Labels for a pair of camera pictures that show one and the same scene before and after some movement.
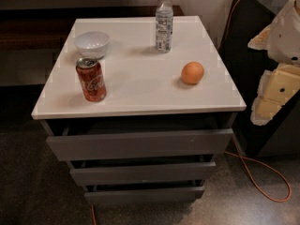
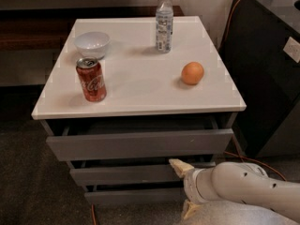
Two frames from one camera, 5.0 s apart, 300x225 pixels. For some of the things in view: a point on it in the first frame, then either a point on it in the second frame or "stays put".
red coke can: x=92 y=79 stays put
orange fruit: x=192 y=73 stays put
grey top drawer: x=103 y=138 stays put
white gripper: x=285 y=39 to x=190 y=185
